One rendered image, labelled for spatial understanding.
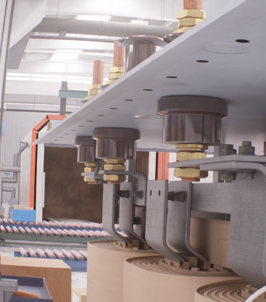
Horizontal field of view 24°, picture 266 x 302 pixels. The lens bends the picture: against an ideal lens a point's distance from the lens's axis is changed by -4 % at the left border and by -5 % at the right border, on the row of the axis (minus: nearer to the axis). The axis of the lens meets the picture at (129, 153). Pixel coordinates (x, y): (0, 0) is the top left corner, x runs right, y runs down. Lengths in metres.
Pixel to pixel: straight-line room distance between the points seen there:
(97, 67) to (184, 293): 0.87
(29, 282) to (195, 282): 1.17
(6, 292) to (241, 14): 0.86
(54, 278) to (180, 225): 1.23
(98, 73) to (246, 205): 1.03
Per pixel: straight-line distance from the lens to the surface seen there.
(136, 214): 1.78
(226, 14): 0.49
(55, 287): 2.41
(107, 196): 1.67
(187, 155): 0.97
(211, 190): 1.10
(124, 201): 1.69
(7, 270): 2.39
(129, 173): 1.49
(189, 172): 0.96
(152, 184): 1.26
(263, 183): 0.78
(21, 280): 2.18
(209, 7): 0.63
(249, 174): 0.78
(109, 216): 1.64
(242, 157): 0.76
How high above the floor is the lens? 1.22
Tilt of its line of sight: 3 degrees up
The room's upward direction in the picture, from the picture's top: 2 degrees clockwise
